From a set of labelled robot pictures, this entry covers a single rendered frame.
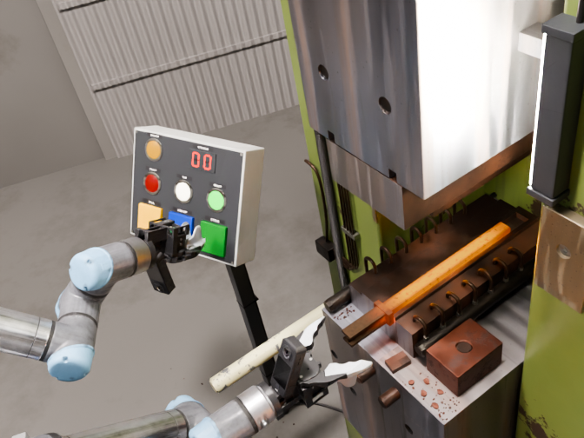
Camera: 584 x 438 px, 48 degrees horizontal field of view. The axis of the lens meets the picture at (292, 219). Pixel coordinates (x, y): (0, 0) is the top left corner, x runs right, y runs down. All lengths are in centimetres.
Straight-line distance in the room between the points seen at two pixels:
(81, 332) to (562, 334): 85
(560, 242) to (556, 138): 19
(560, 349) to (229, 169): 79
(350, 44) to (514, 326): 72
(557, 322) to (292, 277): 177
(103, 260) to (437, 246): 71
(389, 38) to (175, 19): 272
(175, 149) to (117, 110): 216
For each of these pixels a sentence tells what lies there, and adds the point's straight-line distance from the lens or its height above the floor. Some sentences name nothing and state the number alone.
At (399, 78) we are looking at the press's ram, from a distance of 92.
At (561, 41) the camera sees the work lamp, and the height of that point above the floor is 163.
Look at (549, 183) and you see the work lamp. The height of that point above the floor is 142.
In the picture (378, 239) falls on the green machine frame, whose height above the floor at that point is 97.
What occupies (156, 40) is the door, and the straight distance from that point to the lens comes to 359.
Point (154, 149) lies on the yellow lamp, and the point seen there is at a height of 117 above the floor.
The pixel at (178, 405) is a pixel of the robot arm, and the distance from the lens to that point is 139.
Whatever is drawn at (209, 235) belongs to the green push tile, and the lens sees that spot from 156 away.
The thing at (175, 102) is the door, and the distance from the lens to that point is 375.
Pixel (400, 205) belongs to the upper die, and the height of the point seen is 132.
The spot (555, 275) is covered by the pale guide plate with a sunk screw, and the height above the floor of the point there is 123.
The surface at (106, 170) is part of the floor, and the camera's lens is 383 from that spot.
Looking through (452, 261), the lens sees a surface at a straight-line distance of 141.
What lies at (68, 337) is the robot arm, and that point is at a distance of 125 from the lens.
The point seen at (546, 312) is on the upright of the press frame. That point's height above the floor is 111.
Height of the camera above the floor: 202
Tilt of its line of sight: 41 degrees down
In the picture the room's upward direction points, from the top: 13 degrees counter-clockwise
